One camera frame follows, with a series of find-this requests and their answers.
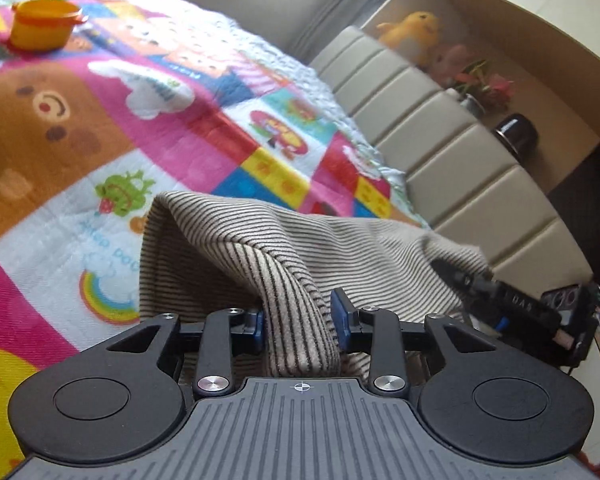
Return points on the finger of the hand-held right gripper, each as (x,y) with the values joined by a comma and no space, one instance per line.
(462,277)
(503,323)

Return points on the orange plastic container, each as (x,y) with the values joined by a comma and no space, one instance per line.
(42,25)

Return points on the grey curtain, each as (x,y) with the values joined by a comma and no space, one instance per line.
(350,5)

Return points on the pink plush toy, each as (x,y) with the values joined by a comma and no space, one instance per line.
(452,62)

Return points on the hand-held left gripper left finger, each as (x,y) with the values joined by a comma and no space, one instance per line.
(256,331)

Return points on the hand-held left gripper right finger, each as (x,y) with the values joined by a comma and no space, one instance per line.
(340,320)

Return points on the colourful cartoon printed blanket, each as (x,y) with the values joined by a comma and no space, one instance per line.
(55,200)

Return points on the yellow plush toy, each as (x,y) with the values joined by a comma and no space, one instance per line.
(412,32)

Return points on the beige striped knit garment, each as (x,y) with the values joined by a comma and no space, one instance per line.
(280,260)

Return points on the beige padded headboard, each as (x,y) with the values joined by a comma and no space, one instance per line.
(455,160)

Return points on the potted pink flower plant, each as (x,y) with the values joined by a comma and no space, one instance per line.
(485,87)

